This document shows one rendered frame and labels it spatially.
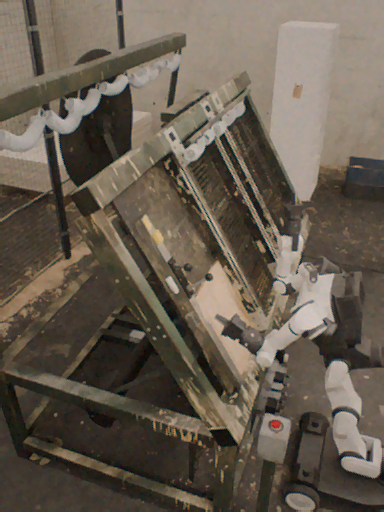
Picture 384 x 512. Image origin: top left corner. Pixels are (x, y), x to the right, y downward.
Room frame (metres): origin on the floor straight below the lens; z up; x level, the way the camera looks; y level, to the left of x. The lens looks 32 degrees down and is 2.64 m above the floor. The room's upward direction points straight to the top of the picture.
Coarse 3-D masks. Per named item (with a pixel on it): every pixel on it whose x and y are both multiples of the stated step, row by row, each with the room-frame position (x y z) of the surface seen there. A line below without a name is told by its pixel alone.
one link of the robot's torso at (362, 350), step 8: (360, 344) 1.66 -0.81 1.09; (368, 344) 1.68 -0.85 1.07; (320, 352) 1.68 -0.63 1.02; (328, 352) 1.66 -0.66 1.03; (336, 352) 1.65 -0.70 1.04; (344, 352) 1.64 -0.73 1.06; (352, 352) 1.63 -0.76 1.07; (360, 352) 1.61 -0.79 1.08; (368, 352) 1.62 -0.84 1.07; (376, 352) 1.62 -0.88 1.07; (360, 360) 1.61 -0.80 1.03; (368, 360) 1.60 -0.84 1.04; (376, 360) 1.60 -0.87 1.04; (360, 368) 1.63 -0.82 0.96
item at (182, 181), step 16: (176, 144) 2.17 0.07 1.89; (176, 160) 2.14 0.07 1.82; (176, 176) 2.14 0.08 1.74; (192, 192) 2.11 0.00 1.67; (192, 208) 2.11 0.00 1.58; (208, 224) 2.08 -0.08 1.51; (208, 240) 2.08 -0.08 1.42; (224, 256) 2.05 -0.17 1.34; (240, 272) 2.06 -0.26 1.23; (240, 288) 2.02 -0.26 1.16; (256, 304) 2.02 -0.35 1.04; (256, 320) 1.98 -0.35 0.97
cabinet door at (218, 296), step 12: (216, 264) 2.02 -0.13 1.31; (216, 276) 1.96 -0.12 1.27; (204, 288) 1.83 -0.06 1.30; (216, 288) 1.91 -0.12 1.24; (228, 288) 1.98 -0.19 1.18; (204, 300) 1.77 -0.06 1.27; (216, 300) 1.85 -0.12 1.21; (228, 300) 1.93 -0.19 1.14; (240, 300) 2.01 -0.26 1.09; (204, 312) 1.72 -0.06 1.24; (216, 312) 1.79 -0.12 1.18; (228, 312) 1.87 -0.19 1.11; (240, 312) 1.95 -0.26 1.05; (216, 324) 1.74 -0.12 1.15; (252, 324) 1.97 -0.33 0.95; (228, 348) 1.70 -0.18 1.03; (240, 348) 1.77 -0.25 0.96; (240, 360) 1.71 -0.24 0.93; (240, 372) 1.66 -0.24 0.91
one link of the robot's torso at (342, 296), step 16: (352, 272) 1.78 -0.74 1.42; (304, 288) 1.79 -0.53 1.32; (320, 288) 1.75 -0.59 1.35; (336, 288) 1.71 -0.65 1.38; (352, 288) 1.67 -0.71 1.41; (320, 304) 1.64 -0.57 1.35; (336, 304) 1.60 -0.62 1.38; (352, 304) 1.61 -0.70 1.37; (336, 320) 1.60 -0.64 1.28; (352, 320) 1.61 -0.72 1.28; (336, 336) 1.61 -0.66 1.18; (352, 336) 1.60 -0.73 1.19
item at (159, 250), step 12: (144, 216) 1.76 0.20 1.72; (144, 228) 1.73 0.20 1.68; (156, 252) 1.71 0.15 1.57; (180, 288) 1.67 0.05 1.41; (192, 300) 1.67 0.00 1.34; (204, 324) 1.64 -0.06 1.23; (204, 336) 1.63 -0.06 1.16; (216, 336) 1.65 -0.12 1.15; (216, 348) 1.61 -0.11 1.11; (228, 360) 1.61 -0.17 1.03; (228, 372) 1.59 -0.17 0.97; (240, 384) 1.57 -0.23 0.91
